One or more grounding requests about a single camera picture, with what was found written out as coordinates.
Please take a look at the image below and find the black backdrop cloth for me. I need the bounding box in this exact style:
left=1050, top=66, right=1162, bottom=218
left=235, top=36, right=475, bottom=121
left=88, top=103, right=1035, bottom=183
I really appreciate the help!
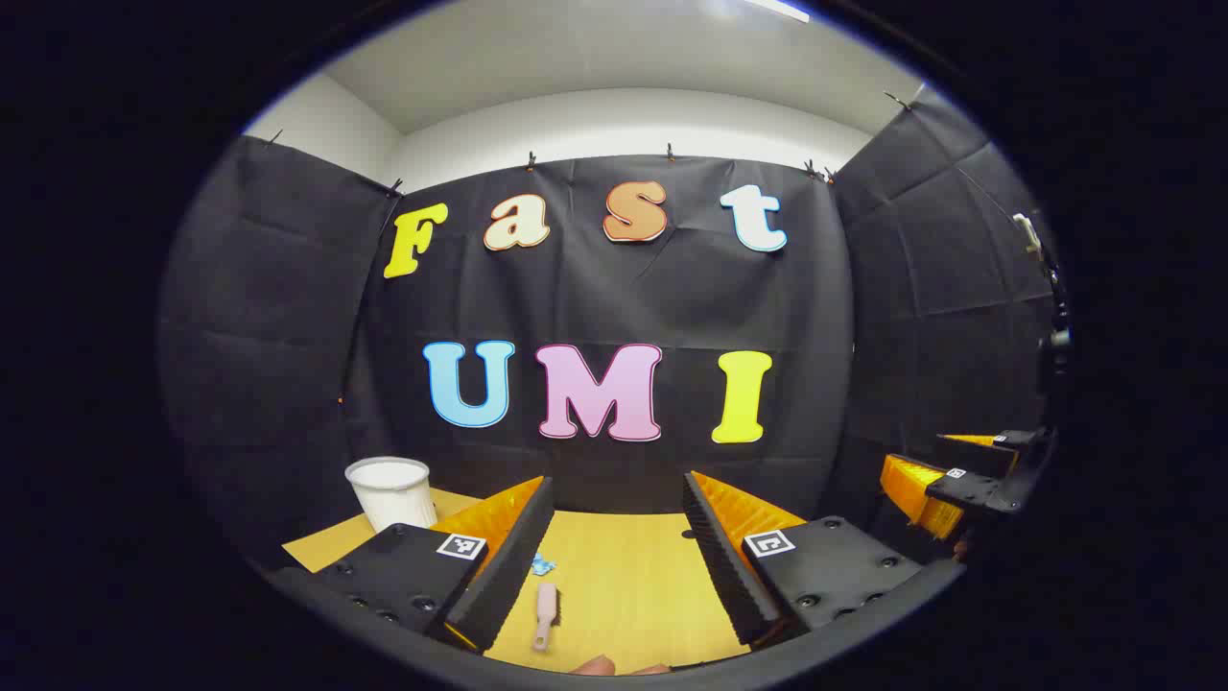
left=158, top=86, right=1066, bottom=567

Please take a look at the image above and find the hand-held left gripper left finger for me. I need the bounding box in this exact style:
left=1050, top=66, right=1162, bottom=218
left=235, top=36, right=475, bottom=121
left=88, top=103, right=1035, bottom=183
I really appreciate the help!
left=317, top=476, right=556, bottom=654

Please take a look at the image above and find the white ribbed garbage bin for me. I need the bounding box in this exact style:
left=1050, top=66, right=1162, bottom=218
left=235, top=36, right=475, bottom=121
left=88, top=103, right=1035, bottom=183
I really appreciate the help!
left=344, top=456, right=439, bottom=533

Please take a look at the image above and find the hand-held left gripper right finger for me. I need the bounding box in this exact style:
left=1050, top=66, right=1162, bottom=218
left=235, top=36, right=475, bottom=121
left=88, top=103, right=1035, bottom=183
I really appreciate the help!
left=683, top=470, right=924, bottom=647

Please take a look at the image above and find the small pale purple broom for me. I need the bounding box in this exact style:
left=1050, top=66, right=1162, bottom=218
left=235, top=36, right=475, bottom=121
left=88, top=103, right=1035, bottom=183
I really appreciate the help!
left=531, top=582, right=560, bottom=654

